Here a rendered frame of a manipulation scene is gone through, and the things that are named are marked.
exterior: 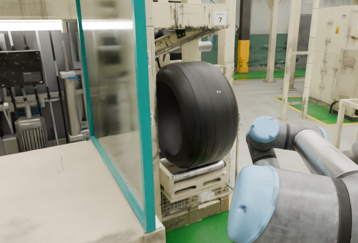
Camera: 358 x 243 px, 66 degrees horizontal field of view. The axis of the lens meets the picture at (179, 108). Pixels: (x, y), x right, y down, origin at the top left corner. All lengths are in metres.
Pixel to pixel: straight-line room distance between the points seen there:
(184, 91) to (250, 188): 0.94
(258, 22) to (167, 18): 9.97
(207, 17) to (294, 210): 1.48
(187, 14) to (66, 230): 1.35
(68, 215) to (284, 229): 0.44
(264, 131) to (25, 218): 0.70
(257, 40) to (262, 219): 11.10
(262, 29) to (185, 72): 10.30
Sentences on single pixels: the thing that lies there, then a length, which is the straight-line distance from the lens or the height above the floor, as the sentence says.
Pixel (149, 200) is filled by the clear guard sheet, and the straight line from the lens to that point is 0.54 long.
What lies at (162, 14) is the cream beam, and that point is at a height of 1.72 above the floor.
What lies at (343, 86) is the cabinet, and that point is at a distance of 5.94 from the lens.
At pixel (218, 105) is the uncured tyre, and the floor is 1.29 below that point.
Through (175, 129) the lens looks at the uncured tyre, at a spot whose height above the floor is 1.01.
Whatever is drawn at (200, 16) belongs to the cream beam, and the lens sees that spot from 1.74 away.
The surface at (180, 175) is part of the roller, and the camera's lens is 1.48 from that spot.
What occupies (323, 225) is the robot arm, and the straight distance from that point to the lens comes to 0.42.
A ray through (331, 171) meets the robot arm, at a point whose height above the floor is 1.38.
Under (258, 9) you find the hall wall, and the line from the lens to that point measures 11.52.
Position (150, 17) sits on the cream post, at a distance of 1.31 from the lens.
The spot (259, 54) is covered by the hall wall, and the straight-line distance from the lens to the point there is 11.53.
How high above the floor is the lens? 1.64
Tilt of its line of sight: 16 degrees down
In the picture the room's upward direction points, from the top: 1 degrees counter-clockwise
